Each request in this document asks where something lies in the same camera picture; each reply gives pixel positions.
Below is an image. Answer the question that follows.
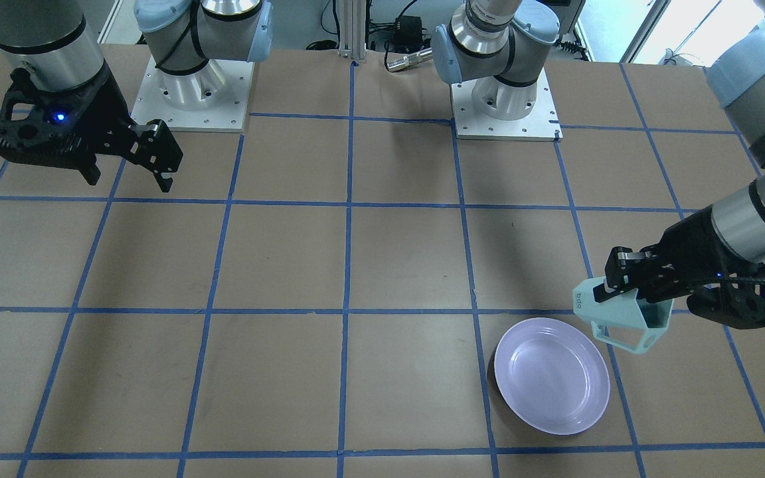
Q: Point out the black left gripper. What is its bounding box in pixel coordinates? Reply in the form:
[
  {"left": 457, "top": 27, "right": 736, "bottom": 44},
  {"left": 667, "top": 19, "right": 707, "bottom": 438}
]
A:
[{"left": 593, "top": 208, "right": 765, "bottom": 330}]

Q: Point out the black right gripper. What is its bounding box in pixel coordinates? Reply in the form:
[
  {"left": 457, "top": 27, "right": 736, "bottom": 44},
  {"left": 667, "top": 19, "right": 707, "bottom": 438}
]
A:
[{"left": 0, "top": 66, "right": 183, "bottom": 193}]

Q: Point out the light teal faceted cup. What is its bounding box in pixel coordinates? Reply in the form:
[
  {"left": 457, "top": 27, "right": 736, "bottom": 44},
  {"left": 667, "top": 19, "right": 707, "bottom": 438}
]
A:
[{"left": 571, "top": 276, "right": 674, "bottom": 355}]

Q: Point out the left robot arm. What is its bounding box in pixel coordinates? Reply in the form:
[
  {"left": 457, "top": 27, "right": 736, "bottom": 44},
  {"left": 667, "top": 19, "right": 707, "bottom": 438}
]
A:
[{"left": 431, "top": 1, "right": 765, "bottom": 334}]

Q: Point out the lavender plate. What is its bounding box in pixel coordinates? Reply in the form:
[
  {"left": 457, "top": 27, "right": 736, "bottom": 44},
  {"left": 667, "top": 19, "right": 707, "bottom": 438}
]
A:
[{"left": 493, "top": 317, "right": 612, "bottom": 436}]

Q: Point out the metal cylinder connector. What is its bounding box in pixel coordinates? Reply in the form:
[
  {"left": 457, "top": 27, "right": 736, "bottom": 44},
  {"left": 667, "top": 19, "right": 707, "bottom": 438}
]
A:
[{"left": 384, "top": 48, "right": 433, "bottom": 73}]

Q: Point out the black power adapter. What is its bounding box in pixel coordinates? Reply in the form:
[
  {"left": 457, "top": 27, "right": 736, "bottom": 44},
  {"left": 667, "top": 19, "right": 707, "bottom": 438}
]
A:
[{"left": 392, "top": 15, "right": 423, "bottom": 48}]

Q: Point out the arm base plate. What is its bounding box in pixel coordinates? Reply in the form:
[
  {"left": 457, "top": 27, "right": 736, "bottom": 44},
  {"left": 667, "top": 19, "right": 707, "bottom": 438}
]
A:
[
  {"left": 450, "top": 69, "right": 564, "bottom": 141},
  {"left": 131, "top": 58, "right": 257, "bottom": 133}
]

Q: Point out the aluminium frame post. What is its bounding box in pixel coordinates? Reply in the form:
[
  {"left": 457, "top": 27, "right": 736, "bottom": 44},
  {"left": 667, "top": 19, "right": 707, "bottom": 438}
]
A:
[{"left": 332, "top": 1, "right": 369, "bottom": 64}]

